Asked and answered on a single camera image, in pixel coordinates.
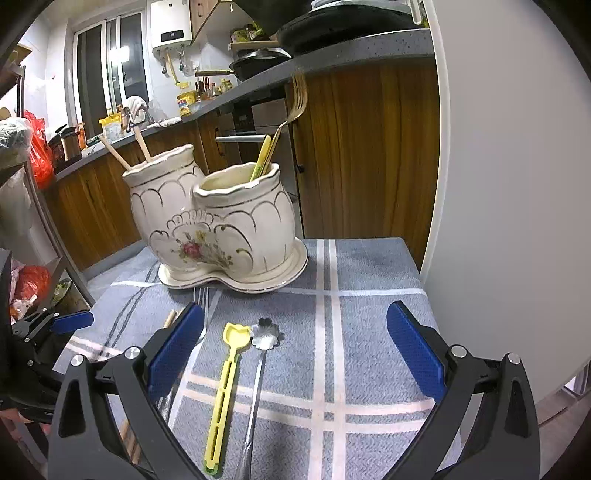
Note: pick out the white water heater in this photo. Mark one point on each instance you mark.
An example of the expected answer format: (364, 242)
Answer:
(170, 23)

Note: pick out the red plastic bag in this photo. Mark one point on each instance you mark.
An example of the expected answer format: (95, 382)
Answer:
(41, 157)

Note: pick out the yellow green tulip utensil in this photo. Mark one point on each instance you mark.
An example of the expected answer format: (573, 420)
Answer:
(236, 337)

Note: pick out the grey kitchen countertop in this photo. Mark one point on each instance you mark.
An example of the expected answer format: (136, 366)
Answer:
(373, 100)

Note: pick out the silver flower spoon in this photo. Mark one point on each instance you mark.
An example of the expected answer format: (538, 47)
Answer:
(265, 336)

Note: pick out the grey striped tablecloth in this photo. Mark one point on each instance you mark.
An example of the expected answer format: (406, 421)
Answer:
(337, 399)

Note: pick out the cream ceramic utensil holder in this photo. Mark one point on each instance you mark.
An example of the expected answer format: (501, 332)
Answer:
(225, 226)

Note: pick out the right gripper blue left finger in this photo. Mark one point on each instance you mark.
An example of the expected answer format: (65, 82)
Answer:
(169, 348)

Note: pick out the gold fork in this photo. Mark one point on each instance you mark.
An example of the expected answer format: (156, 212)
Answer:
(296, 110)

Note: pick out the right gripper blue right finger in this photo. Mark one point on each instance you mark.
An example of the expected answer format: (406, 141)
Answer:
(422, 349)

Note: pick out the black wok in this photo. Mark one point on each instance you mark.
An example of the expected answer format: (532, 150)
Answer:
(250, 64)

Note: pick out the yellow tulip-handled utensil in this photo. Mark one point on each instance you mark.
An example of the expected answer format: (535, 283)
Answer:
(257, 171)

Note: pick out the silver fork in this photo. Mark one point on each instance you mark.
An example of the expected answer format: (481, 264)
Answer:
(166, 404)

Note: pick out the large black lidded pan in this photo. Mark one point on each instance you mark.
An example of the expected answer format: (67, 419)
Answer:
(336, 24)

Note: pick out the yellow oil bottle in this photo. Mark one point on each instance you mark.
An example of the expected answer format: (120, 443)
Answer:
(185, 100)

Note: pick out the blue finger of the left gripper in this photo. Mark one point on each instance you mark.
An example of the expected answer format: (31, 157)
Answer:
(69, 323)

